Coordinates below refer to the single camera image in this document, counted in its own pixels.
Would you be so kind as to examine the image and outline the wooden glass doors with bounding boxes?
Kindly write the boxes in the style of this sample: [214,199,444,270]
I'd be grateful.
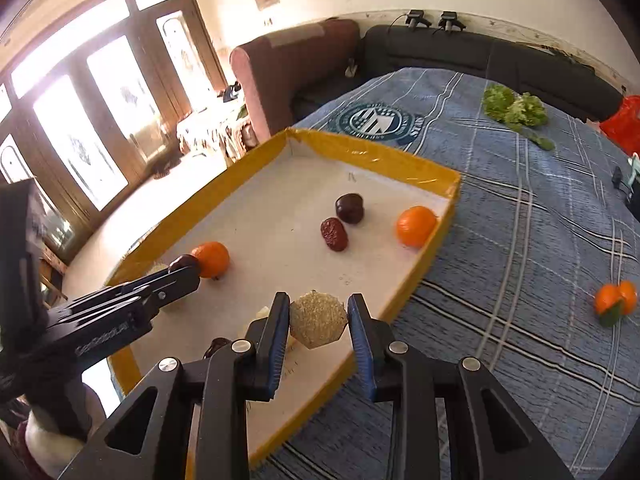
[0,0,226,261]

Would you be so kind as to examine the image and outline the red plastic bag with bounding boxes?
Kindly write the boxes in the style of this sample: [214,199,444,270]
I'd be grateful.
[599,95,640,156]

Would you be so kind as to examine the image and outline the black sofa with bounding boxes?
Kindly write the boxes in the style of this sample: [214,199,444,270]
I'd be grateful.
[290,24,628,126]

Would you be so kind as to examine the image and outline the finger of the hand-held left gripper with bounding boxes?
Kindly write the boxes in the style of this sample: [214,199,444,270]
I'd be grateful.
[107,267,176,293]
[60,266,202,321]

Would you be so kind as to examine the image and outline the beige hexagonal corn piece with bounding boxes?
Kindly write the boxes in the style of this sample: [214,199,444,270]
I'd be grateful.
[289,290,348,351]

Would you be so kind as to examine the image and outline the person's left hand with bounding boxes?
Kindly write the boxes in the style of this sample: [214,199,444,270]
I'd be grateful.
[22,385,108,478]

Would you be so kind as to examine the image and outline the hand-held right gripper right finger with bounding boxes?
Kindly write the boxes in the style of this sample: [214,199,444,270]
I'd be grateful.
[347,293,576,480]

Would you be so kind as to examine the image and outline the lace covered table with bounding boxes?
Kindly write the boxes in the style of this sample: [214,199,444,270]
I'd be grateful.
[177,107,253,163]

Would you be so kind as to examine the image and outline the orange with stem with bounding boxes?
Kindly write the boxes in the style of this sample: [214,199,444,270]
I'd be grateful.
[618,281,638,316]

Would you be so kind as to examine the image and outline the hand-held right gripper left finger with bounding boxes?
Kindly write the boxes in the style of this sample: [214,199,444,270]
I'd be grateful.
[57,291,292,480]

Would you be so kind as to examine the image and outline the green lettuce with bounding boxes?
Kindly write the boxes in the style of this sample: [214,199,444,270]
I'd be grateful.
[482,84,556,151]

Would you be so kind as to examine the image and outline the yellow-edged cardboard tray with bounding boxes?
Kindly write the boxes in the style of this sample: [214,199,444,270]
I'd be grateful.
[105,127,462,471]

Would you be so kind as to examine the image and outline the brown armchair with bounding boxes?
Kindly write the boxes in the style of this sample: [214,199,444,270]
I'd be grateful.
[230,19,361,146]

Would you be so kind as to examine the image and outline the orange with green leaf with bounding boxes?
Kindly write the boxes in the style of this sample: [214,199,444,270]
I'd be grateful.
[595,284,624,328]

